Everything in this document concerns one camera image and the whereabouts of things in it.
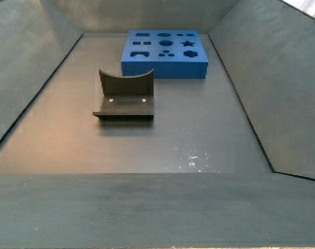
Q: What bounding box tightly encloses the blue foam shape fixture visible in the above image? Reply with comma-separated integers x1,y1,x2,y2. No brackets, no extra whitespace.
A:
121,29,207,79

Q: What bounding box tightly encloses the dark grey curved holder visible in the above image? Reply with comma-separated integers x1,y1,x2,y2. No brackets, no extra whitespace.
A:
92,70,154,119

